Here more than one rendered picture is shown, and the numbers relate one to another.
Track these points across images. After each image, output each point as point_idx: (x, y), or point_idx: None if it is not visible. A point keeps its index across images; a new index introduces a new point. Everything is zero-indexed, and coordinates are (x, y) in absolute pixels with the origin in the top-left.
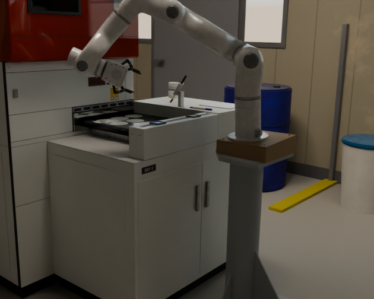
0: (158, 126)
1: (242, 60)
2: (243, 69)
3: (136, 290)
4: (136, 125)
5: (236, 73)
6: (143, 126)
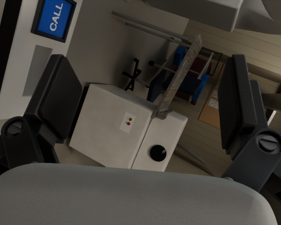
0: (64, 54)
1: None
2: (271, 17)
3: None
4: (8, 92)
5: (268, 2)
6: (27, 78)
